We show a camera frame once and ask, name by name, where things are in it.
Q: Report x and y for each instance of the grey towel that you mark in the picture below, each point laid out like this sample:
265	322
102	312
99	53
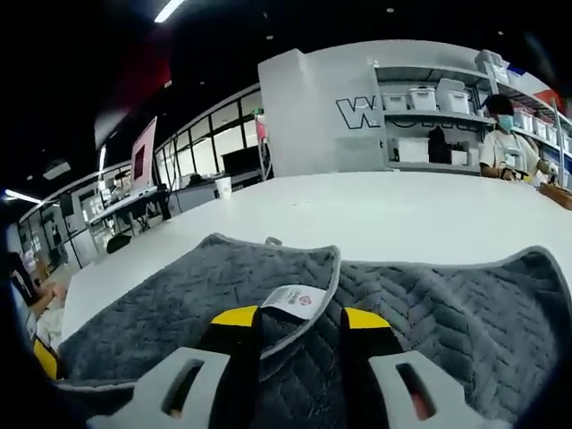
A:
447	313

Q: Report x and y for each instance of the black floor cushion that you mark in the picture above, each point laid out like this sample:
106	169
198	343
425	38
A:
120	244

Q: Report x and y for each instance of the black speaker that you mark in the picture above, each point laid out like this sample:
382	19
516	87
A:
67	203

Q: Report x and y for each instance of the white desk with black legs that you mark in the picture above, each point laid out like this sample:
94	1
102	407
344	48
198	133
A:
129	201

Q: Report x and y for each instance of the grey low counter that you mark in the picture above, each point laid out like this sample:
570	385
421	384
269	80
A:
196	196

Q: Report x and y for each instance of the white paper cup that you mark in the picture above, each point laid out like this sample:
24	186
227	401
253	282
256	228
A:
223	187

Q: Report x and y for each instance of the pink screen monitor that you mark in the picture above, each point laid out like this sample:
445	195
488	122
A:
144	156

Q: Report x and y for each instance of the wooden tray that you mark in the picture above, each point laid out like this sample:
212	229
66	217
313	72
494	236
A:
558	194

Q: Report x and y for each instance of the black bag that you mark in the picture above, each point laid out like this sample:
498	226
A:
438	147

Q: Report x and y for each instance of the pink cloth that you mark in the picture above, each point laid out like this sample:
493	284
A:
261	129

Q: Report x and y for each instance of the metal shelving rack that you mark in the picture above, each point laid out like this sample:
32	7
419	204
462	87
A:
429	117

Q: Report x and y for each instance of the row of white storage boxes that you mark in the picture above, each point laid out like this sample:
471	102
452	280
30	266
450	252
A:
422	98

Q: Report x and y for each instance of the long ceiling light strip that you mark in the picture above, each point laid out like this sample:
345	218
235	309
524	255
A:
169	11

